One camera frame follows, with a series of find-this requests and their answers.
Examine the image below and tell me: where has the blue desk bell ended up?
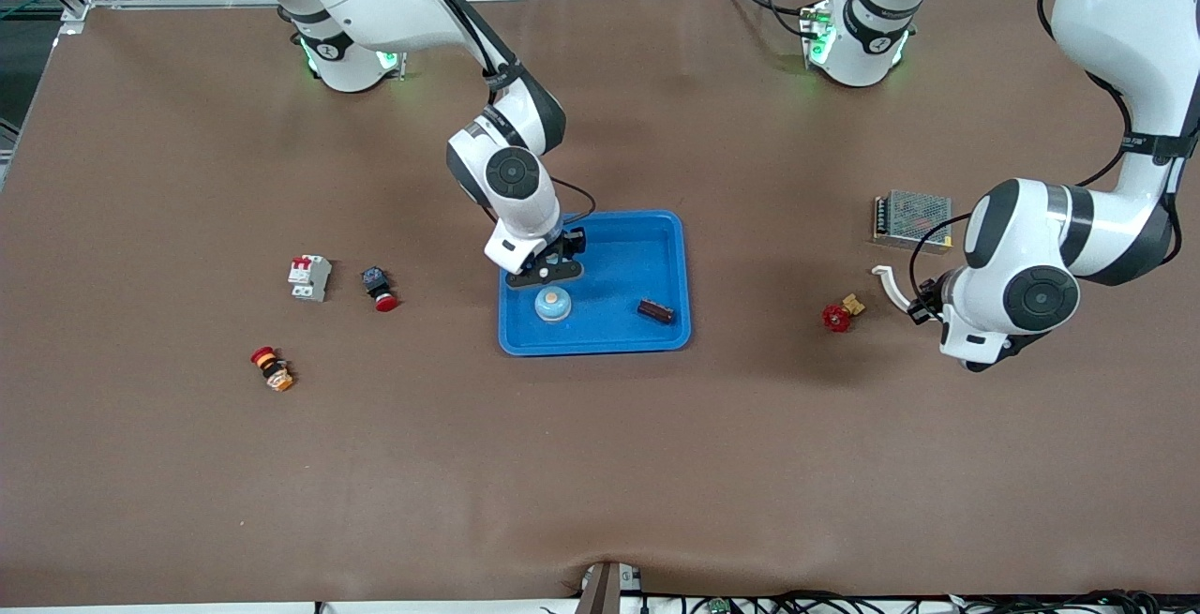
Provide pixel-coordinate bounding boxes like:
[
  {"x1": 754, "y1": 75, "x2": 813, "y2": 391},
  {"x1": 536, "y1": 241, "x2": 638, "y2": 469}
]
[{"x1": 533, "y1": 285, "x2": 573, "y2": 324}]

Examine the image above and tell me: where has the white curved pipe clamp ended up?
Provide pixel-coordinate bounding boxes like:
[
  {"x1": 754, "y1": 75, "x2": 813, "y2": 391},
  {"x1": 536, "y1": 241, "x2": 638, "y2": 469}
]
[{"x1": 870, "y1": 264, "x2": 916, "y2": 317}]

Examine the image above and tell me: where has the blue plastic tray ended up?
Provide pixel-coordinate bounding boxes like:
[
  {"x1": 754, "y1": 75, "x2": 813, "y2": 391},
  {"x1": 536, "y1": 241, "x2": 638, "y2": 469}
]
[{"x1": 498, "y1": 210, "x2": 693, "y2": 357}]

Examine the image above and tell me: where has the metal mesh power supply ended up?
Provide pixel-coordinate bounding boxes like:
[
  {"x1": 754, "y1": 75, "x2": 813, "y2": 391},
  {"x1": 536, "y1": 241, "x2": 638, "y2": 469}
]
[{"x1": 871, "y1": 188, "x2": 954, "y2": 254}]

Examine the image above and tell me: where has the brown table mat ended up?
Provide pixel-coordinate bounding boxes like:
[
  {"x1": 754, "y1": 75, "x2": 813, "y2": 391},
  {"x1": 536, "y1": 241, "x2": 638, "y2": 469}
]
[{"x1": 0, "y1": 0, "x2": 1200, "y2": 607}]

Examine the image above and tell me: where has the white circuit breaker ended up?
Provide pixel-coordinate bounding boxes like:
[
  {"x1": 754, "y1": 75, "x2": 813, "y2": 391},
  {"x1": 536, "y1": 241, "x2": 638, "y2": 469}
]
[{"x1": 287, "y1": 254, "x2": 333, "y2": 303}]

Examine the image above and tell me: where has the red yellow emergency stop button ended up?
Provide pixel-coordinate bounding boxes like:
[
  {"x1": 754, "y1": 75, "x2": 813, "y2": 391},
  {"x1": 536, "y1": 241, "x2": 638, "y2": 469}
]
[{"x1": 249, "y1": 346, "x2": 295, "y2": 394}]

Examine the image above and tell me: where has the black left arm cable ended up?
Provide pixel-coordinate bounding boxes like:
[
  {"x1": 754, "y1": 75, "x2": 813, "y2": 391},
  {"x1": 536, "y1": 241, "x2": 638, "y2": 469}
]
[{"x1": 907, "y1": 0, "x2": 1140, "y2": 301}]

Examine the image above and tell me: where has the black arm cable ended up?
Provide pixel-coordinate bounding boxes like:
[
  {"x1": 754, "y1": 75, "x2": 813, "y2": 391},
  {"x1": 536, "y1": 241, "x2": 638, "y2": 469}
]
[
  {"x1": 907, "y1": 0, "x2": 1140, "y2": 301},
  {"x1": 551, "y1": 176, "x2": 597, "y2": 227}
]

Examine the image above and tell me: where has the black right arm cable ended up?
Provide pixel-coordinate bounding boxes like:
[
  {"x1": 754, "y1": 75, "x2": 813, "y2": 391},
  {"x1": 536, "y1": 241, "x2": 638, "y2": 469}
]
[{"x1": 551, "y1": 176, "x2": 597, "y2": 227}]

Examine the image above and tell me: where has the red handle brass valve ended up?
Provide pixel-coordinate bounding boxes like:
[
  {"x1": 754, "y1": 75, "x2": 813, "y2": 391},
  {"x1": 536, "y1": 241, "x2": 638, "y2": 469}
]
[{"x1": 821, "y1": 292, "x2": 865, "y2": 335}]

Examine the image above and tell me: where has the red push button switch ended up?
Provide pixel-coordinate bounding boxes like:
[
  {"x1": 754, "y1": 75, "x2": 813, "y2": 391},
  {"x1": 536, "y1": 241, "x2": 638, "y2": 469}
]
[{"x1": 361, "y1": 265, "x2": 399, "y2": 313}]

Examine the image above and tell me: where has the black cable bundle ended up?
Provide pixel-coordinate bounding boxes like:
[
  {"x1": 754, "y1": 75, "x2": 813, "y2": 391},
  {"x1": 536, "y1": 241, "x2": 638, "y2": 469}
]
[{"x1": 647, "y1": 589, "x2": 1163, "y2": 614}]

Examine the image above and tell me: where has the brown camera mount bracket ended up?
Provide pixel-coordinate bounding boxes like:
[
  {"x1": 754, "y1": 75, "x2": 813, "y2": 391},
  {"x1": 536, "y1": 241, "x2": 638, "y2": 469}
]
[{"x1": 575, "y1": 561, "x2": 644, "y2": 614}]

